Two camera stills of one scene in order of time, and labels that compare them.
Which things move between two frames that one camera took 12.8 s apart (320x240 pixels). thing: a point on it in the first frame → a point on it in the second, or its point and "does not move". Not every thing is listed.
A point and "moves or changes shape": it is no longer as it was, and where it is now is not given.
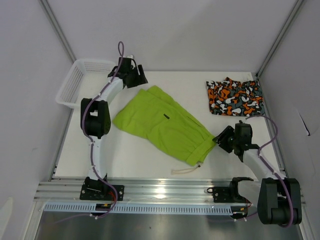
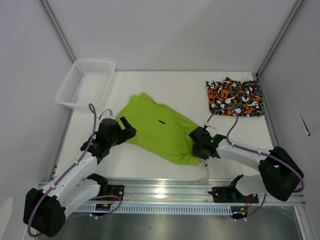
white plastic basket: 85,80 does not move
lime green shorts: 155,115 moves or changes shape
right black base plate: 226,194 does not move
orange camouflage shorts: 230,97 does not move
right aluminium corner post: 293,15 does not move
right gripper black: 221,138 → 195,151
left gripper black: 140,79 → 127,133
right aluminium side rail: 270,125 does not move
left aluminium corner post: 57,27 does not move
